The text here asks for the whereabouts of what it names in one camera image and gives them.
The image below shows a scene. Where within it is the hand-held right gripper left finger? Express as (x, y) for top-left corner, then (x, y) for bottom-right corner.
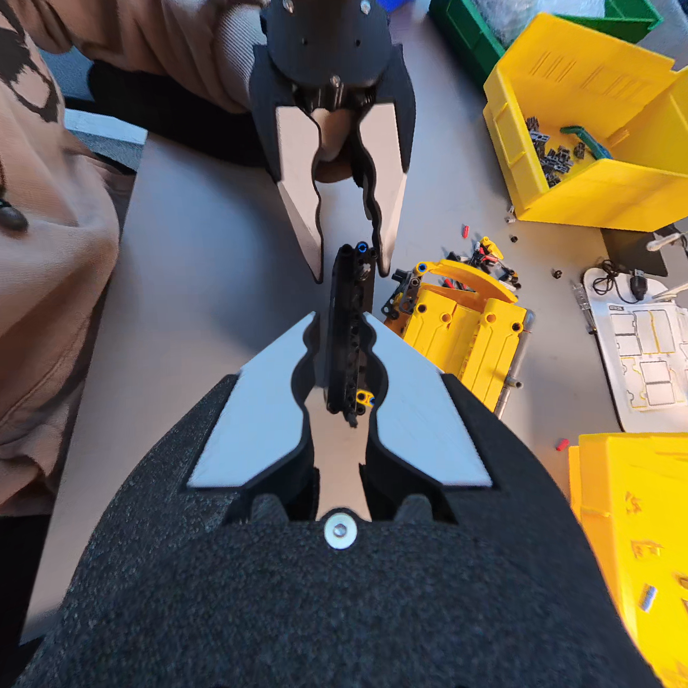
(186, 312), (318, 490)

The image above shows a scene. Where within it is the grey desk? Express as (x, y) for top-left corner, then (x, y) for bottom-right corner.
(19, 0), (688, 646)

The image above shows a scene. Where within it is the pile of small block pieces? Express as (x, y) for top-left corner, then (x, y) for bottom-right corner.
(443, 235), (522, 292)

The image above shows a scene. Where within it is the heap of black beams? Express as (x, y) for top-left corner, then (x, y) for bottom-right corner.
(524, 115), (588, 189)

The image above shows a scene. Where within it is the white book stand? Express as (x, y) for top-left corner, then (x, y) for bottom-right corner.
(582, 225), (688, 434)

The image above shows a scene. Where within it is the black chair armrest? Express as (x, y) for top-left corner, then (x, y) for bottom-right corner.
(87, 58), (271, 168)

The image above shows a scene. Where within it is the bubble wrap bundle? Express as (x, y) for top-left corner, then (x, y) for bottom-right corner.
(472, 0), (609, 45)

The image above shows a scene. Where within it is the yellow plastic parts bin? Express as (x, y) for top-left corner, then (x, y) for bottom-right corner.
(482, 12), (688, 233)
(568, 432), (688, 688)

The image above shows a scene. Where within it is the beige hoodie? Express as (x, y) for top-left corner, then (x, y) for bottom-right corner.
(0, 0), (136, 518)

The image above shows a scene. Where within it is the green angled beam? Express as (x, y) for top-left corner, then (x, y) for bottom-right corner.
(559, 125), (615, 161)

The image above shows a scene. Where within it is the clear screwdriver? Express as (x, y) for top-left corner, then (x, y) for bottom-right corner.
(572, 282), (599, 335)

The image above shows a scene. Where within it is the green plastic parts bin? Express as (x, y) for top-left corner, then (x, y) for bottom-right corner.
(428, 0), (665, 90)

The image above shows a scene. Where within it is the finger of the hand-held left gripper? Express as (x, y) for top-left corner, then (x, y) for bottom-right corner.
(353, 103), (408, 277)
(275, 105), (326, 285)

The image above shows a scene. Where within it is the black block assembly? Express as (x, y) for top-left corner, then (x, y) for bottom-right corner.
(324, 242), (378, 429)

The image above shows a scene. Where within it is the yellow block toy model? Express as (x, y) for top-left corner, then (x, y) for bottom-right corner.
(381, 258), (536, 421)

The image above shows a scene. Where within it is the person's left forearm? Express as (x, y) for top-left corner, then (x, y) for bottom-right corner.
(21, 0), (268, 115)

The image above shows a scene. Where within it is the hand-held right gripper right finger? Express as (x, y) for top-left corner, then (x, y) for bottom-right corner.
(364, 313), (493, 489)

